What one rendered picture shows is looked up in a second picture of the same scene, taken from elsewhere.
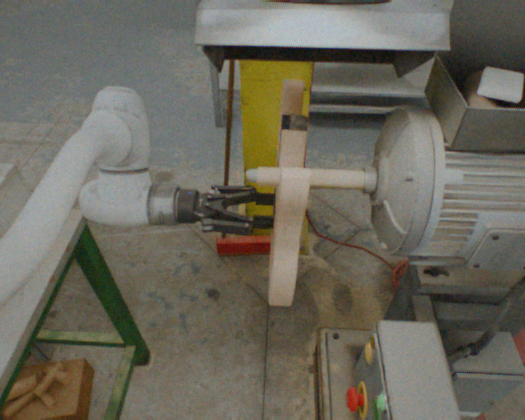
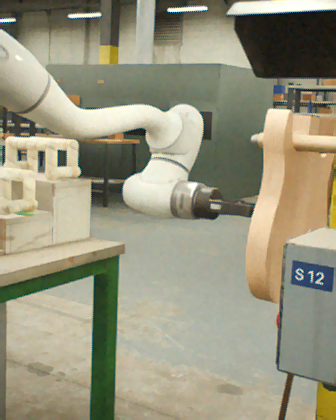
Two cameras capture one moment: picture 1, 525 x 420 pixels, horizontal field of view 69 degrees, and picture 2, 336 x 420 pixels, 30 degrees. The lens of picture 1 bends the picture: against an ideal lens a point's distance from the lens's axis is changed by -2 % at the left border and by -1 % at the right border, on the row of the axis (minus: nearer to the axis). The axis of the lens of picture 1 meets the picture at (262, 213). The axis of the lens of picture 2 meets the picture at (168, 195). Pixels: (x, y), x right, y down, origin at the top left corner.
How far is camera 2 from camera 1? 0.95 m
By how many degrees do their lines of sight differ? 46
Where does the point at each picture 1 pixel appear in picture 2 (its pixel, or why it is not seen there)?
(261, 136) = not seen: outside the picture
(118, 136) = (172, 123)
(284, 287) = (259, 238)
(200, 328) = not seen: outside the picture
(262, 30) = (266, 7)
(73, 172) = (132, 111)
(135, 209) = (163, 189)
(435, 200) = not seen: outside the picture
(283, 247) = (266, 196)
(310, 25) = (294, 4)
